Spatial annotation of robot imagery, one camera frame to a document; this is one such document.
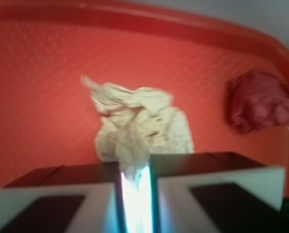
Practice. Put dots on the white paper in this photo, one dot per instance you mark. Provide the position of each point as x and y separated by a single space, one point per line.
136 124

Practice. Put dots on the red plastic tray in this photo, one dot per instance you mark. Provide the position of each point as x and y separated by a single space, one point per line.
47 117

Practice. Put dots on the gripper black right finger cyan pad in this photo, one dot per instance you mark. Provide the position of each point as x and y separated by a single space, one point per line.
217 192

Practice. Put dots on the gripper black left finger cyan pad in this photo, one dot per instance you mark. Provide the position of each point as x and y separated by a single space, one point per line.
64 199

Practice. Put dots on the crumpled red paper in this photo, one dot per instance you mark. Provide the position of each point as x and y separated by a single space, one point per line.
257 99

